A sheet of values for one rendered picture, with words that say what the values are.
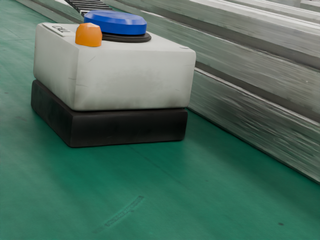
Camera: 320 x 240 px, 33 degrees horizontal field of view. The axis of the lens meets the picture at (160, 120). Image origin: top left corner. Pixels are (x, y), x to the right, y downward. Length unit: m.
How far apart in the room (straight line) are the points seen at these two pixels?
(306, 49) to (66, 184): 0.16
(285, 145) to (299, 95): 0.03
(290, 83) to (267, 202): 0.08
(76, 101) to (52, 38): 0.05
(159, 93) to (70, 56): 0.06
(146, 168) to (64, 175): 0.05
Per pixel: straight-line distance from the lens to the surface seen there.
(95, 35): 0.31
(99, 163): 0.30
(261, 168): 0.33
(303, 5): 0.60
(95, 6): 0.71
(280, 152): 0.34
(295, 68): 0.33
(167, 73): 0.33
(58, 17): 0.78
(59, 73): 0.33
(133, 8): 0.99
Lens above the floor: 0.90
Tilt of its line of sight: 17 degrees down
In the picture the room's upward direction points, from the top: 8 degrees clockwise
